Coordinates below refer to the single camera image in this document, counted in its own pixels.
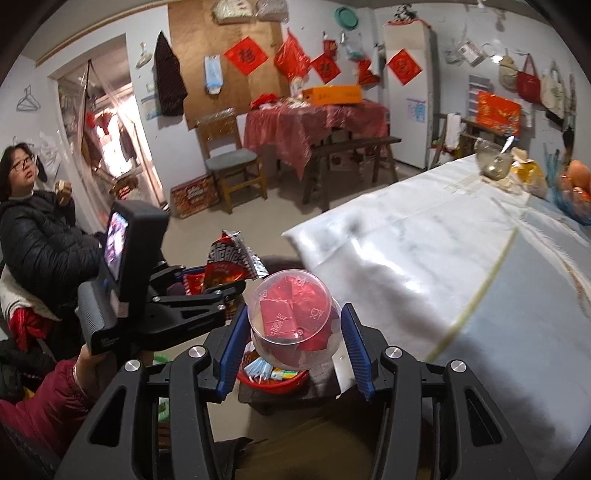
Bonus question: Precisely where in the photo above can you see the clear plastic cup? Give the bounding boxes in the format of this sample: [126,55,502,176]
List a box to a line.
[247,270,343,370]

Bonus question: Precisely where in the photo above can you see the black coat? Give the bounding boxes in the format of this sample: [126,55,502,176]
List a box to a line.
[154,31,189,117]

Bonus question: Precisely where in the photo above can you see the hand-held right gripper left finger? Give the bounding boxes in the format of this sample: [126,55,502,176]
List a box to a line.
[55,302,252,480]

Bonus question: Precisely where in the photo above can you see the person's left forearm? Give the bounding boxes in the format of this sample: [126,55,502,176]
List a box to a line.
[0,344,109,457]

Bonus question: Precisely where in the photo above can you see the white towel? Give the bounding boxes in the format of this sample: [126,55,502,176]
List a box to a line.
[445,113,462,148]

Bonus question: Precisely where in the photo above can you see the wire clothes hanger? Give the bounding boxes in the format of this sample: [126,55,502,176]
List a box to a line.
[16,85,42,112]

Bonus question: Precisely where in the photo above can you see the blue white mask pack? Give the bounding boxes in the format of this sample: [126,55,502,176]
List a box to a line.
[204,54,225,96]

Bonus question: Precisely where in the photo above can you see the blue face mask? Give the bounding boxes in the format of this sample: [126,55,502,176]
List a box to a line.
[242,360,278,381]

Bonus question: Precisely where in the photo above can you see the wooden chair with grey cushion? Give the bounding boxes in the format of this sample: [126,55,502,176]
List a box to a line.
[196,113,269,215]

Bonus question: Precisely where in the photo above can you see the white grey tablecloth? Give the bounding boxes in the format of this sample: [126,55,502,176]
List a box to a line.
[281,154,591,480]

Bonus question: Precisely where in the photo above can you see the green plastic basin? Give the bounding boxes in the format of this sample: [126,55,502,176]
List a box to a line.
[335,6,360,31]

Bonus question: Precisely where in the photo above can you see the red patterned tablecloth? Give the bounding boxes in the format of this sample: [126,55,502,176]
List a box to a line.
[243,99,390,178]

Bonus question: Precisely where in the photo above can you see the yellow food bag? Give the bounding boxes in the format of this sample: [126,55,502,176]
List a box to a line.
[510,159,550,199]

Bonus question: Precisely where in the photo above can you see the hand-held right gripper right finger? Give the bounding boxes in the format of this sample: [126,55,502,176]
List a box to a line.
[341,302,539,480]

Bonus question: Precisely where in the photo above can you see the person's olive trousers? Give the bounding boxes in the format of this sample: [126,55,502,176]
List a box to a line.
[208,406,384,480]

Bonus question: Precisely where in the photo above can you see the wooden bench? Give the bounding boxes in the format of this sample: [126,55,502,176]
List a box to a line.
[302,136,402,210]

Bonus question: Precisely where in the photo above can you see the red paper decoration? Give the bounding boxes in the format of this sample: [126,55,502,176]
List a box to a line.
[358,59,382,86]

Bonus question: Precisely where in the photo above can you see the red plastic bag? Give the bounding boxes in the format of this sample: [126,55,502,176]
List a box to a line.
[274,28,311,79]

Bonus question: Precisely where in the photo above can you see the large red diamond poster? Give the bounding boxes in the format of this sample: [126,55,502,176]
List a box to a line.
[224,37,269,77]

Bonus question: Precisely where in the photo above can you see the red snack packet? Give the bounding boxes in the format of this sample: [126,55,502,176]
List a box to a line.
[203,229,269,296]

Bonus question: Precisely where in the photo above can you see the white tote bag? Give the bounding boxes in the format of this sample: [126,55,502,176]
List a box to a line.
[540,62,566,120]

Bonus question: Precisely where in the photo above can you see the white refrigerator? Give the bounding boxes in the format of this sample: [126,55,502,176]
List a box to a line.
[382,21,439,171]

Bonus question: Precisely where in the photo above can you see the red gift box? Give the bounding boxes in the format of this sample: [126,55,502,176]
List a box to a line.
[477,91,522,127]

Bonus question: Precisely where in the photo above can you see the beige tote bag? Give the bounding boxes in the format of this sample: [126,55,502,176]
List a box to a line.
[498,54,520,90]

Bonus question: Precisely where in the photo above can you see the plywood panel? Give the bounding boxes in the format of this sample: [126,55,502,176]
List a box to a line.
[167,4,296,132]

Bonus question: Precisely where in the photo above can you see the red tote bag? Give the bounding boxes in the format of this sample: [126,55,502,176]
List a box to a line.
[516,53,542,103]

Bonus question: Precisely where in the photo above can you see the clear plastic pouch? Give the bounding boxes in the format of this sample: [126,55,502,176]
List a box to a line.
[455,39,483,65]

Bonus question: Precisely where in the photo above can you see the clear plastic bag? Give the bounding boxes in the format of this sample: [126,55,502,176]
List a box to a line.
[342,32,368,63]

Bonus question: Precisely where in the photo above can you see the clear plastic door curtain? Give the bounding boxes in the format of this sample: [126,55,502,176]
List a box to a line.
[58,69,162,217]

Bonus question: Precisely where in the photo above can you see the black bag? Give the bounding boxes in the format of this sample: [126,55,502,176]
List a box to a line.
[561,76,578,148]

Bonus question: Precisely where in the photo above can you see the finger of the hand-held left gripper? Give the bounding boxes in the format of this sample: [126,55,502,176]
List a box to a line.
[150,264,189,296]
[148,281,247,335]

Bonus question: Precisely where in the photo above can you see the red carton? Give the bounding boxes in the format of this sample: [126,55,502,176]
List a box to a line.
[170,173,221,220]

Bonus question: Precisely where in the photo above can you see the large orange fruit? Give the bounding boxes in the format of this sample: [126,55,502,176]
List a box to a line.
[566,160,591,190]

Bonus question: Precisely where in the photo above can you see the white shelf rack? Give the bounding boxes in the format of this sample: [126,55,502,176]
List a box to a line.
[468,75,491,121]

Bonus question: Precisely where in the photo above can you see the blue glass fruit bowl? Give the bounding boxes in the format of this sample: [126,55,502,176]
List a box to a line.
[544,143,591,227]

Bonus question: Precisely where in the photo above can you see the long orange box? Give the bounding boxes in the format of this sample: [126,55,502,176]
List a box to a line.
[301,85,363,106]

